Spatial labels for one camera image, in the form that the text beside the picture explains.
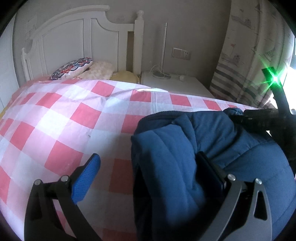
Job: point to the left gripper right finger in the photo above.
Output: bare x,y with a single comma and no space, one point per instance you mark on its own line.
237,210

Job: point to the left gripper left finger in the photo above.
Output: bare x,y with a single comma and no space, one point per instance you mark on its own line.
42,221

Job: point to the blue quilted puffer jacket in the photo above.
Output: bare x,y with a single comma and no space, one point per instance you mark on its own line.
170,204

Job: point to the printed striped curtain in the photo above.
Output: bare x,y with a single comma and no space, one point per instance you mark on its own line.
257,37

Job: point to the pink white checkered bed sheet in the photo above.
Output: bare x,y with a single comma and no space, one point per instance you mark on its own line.
52,127

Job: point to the white nightstand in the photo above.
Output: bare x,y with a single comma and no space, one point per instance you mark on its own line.
176,84

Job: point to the slim white floor lamp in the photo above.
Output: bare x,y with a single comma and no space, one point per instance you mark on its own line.
158,70

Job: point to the white wardrobe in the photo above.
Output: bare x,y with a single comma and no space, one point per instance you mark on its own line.
8,80

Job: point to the patterned colourful pillow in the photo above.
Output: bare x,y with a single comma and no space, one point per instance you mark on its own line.
72,69

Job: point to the yellow pillow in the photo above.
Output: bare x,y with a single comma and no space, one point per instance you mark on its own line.
125,76

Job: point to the cream fluffy pillow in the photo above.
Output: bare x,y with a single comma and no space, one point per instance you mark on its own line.
100,70

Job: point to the white wooden headboard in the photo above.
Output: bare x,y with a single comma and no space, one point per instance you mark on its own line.
84,32

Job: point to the wall socket panel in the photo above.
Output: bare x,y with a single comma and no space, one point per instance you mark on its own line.
181,54

